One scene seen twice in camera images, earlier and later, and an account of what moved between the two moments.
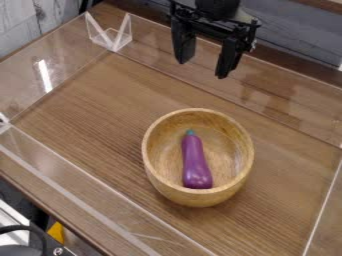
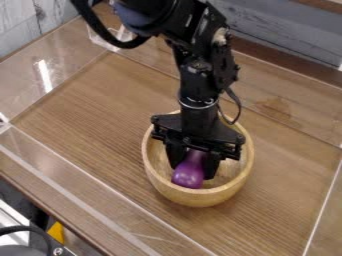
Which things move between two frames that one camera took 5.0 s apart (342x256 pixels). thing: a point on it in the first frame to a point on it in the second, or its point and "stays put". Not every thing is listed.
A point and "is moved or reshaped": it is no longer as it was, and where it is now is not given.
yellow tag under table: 56,231 stays put
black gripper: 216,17 to 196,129
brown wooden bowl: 227,152 stays put
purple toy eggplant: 196,174 is moved or reshaped
